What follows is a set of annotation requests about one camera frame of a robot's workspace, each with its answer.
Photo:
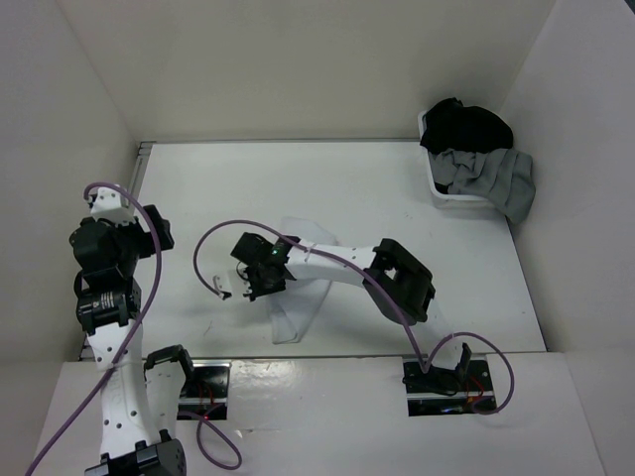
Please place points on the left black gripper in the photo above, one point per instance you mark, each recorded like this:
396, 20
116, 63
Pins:
162, 227

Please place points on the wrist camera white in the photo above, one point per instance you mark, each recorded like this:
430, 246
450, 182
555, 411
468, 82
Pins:
110, 206
229, 285

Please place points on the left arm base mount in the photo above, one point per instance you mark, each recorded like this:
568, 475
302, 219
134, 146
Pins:
203, 392

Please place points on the white skirt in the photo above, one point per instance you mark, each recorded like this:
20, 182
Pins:
293, 310

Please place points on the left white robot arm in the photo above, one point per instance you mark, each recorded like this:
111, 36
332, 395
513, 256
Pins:
140, 400

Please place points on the grey garment in bin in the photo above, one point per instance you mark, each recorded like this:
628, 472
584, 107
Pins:
503, 176

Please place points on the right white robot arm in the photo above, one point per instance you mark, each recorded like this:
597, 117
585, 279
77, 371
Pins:
397, 282

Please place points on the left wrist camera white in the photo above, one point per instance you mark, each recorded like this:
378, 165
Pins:
110, 206

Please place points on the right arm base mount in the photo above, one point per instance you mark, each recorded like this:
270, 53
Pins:
442, 393

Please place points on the white plastic bin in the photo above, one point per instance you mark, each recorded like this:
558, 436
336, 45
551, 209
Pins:
443, 200

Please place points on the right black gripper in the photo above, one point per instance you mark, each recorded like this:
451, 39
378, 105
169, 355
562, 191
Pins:
255, 292

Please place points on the black garment in bin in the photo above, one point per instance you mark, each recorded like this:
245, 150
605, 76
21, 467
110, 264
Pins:
450, 125

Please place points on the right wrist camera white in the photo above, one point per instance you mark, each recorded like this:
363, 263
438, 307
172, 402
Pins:
229, 285

